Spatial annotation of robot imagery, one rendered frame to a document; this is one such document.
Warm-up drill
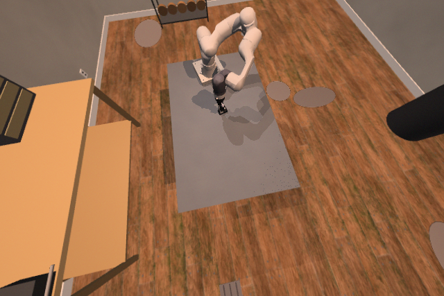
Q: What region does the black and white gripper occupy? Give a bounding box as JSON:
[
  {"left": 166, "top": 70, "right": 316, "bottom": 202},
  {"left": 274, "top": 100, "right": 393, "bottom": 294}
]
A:
[{"left": 215, "top": 97, "right": 225, "bottom": 113}]

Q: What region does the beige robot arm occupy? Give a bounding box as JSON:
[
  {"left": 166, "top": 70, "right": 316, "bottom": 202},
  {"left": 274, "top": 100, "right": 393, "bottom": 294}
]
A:
[{"left": 196, "top": 7, "right": 262, "bottom": 100}]

